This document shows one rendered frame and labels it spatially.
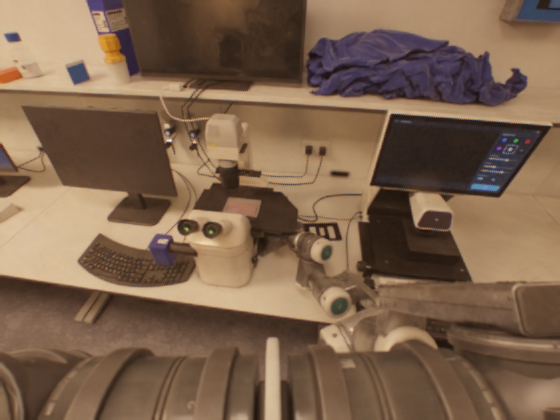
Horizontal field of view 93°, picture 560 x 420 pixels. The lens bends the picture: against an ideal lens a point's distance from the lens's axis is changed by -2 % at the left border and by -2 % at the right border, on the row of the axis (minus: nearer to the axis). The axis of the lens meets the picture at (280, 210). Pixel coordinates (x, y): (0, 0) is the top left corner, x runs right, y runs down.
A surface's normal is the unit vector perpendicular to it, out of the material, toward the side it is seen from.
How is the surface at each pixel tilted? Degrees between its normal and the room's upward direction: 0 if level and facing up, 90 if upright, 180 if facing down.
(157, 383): 23
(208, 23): 86
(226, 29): 86
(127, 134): 86
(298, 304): 0
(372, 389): 14
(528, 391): 30
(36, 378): 49
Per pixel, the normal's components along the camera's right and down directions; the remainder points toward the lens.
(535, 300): 0.09, -0.26
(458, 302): -1.00, 0.00
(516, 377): -0.51, -0.68
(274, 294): 0.01, -0.75
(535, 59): -0.14, 0.66
